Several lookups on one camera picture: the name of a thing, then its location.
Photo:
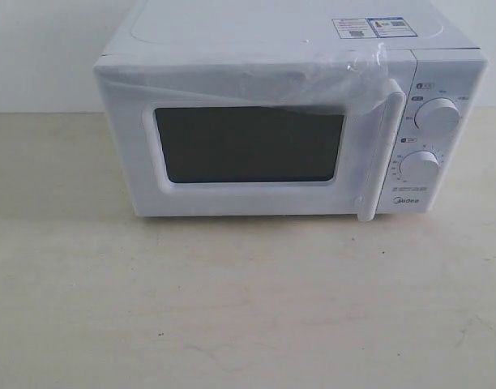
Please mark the clear plastic protective film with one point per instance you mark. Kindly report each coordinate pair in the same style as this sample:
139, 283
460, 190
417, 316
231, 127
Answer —
306, 80

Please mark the white control knob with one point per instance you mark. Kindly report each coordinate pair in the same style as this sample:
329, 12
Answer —
437, 115
421, 167

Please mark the white microwave oven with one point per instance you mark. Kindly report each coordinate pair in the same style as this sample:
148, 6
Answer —
448, 64

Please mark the white microwave door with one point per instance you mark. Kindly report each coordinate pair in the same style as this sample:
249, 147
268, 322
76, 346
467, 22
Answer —
187, 160

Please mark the printed label sticker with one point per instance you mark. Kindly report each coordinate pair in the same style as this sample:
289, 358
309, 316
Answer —
373, 28

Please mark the lower white control knob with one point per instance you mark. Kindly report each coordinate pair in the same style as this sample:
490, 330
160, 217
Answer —
421, 167

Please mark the upper white control knob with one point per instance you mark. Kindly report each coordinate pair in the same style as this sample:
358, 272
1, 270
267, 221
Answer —
437, 115

